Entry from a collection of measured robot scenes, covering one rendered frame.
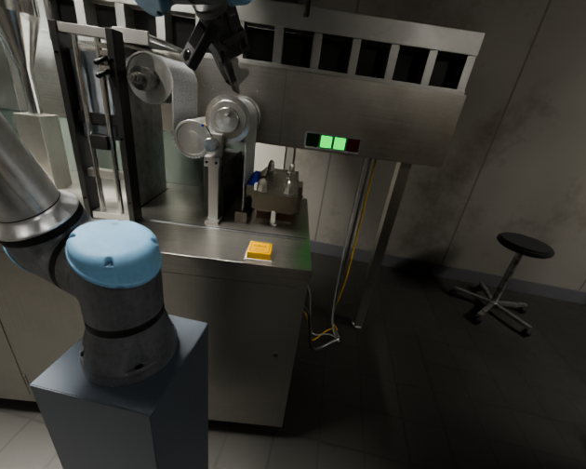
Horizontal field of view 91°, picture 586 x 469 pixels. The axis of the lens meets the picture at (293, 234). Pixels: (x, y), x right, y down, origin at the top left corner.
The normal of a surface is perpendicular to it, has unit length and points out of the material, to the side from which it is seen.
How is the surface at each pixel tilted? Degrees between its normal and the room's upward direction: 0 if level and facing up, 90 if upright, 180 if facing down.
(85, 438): 90
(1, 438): 0
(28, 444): 0
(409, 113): 90
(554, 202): 90
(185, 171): 90
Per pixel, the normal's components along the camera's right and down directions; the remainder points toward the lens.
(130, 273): 0.69, 0.35
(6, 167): 0.88, 0.31
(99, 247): 0.25, -0.85
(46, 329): -0.03, 0.43
